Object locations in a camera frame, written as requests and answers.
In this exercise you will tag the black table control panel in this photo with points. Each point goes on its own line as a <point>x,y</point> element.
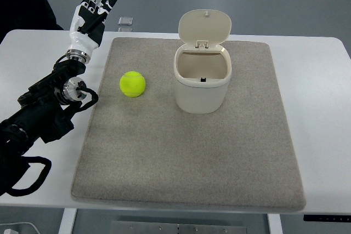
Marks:
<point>326,218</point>

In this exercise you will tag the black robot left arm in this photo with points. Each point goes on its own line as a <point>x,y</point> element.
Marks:
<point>46,112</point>

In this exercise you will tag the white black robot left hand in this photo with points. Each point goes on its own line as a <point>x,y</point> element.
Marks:
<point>88,25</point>

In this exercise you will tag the upper silver floor plate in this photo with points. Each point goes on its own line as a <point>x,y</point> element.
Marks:
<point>125,20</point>

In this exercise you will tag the white right table leg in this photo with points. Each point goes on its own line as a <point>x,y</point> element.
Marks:
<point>274,222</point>

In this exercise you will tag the yellow-green tennis ball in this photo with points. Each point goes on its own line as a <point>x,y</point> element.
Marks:
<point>132,84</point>

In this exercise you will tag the silver floor plate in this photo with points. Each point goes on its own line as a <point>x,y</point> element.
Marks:
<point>125,20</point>
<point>125,29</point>

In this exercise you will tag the white object bottom left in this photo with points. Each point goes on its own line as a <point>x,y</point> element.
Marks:
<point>19,227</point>

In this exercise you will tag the cream lidded bin box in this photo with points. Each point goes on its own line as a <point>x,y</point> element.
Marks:
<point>202,66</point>

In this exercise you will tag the white left table leg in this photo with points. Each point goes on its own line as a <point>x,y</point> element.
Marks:
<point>67,221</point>

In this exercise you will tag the lower silver floor plate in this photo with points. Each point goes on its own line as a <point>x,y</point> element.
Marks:
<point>125,29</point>

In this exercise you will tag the white table leg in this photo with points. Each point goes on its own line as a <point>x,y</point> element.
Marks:
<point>274,222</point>
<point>67,221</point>

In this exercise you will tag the grey metal floor plate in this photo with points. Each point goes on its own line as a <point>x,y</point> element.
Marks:
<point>157,227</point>

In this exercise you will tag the beige felt mat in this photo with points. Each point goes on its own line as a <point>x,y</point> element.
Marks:
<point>146,149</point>

